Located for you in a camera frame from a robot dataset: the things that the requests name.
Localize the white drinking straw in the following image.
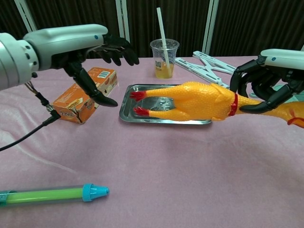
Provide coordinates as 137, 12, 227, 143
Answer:
156, 7, 175, 75

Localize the stainless steel tray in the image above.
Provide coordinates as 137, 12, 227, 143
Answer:
118, 84, 213, 125

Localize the teal hand brush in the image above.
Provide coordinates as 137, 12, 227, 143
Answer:
248, 80, 304, 104

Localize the white folding laptop stand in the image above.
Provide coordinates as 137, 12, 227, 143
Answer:
174, 50, 238, 89

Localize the orange cardboard box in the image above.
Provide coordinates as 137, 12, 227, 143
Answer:
51, 67, 118, 124

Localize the black pleated curtain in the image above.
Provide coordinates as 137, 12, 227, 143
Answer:
0, 0, 304, 59

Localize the yellow rubber chicken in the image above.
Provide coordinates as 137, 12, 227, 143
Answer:
129, 81, 304, 129

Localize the white frame pole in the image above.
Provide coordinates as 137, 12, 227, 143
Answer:
201, 0, 219, 57
115, 0, 131, 41
14, 0, 38, 32

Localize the pink tablecloth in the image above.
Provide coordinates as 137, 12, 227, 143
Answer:
0, 56, 304, 228

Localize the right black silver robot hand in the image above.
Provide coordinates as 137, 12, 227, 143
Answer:
229, 48, 304, 114

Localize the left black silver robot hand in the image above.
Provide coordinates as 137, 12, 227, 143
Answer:
23, 23, 140, 107

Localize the green and blue marker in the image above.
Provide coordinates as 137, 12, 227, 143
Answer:
0, 183, 110, 208

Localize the black left hand cable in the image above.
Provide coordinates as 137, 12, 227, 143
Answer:
0, 80, 62, 152

